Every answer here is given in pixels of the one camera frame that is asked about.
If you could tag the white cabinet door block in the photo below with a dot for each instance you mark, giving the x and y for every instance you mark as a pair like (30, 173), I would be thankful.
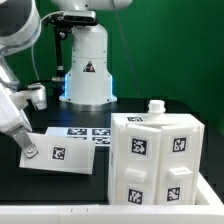
(60, 154)

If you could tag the white marker sheet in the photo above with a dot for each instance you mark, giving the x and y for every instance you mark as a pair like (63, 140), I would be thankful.
(101, 136)

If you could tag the white L-shaped workspace border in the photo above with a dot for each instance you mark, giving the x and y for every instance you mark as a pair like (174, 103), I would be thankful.
(208, 210)

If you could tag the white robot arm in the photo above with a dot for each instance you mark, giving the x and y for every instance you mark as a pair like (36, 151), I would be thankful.
(88, 83)

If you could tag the white cabinet door panel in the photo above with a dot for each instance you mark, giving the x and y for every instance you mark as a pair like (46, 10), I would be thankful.
(175, 179)
(137, 161)

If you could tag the black camera on stand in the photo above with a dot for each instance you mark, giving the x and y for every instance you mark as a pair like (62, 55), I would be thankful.
(60, 43)

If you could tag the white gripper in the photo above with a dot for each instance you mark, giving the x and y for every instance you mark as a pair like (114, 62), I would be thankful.
(14, 120)

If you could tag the white cabinet body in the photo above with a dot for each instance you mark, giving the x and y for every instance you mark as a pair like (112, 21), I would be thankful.
(156, 117)

